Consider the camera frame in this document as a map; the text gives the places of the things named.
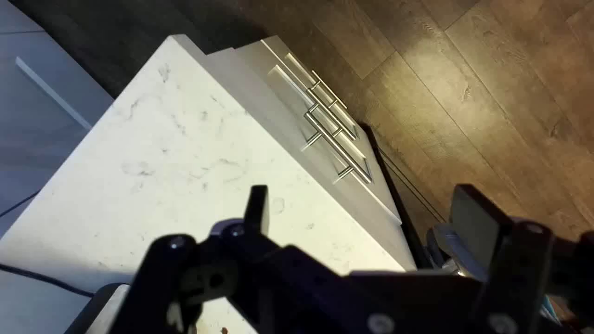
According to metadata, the long silver drawer handle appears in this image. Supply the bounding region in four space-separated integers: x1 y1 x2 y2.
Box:
310 68 349 111
268 62 375 185
285 51 361 139

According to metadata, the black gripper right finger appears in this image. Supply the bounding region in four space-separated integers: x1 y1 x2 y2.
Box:
426 183 594 334

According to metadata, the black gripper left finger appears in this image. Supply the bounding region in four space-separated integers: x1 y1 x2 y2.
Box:
110 183 283 334

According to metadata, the black toaster power cord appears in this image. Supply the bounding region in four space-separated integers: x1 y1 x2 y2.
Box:
0 261 99 296

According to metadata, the white drawer cabinet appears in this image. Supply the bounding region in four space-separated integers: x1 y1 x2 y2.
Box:
203 33 418 270

